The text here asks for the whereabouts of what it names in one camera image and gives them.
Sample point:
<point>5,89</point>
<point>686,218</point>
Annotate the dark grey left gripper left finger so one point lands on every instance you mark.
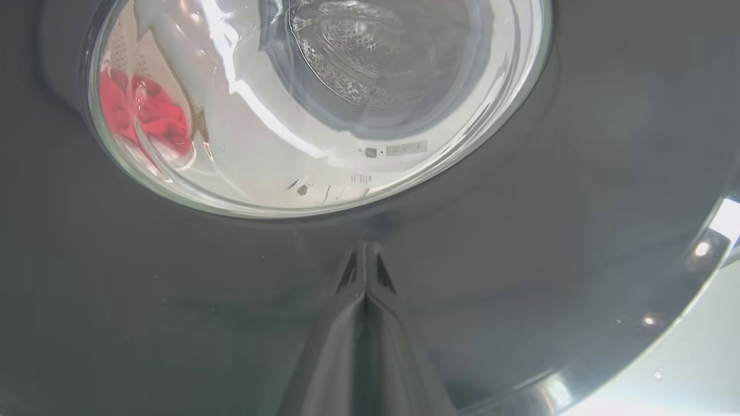
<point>335,358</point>

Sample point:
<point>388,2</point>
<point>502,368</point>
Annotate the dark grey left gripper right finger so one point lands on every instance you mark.
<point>393,358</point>

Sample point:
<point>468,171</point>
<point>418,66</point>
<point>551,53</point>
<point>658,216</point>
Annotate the dark washing machine door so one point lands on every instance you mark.
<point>115,277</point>

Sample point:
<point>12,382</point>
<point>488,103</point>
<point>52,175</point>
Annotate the red and white garment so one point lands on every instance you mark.
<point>150,115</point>

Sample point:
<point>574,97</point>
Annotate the white front-load washing machine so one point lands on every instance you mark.
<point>272,162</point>

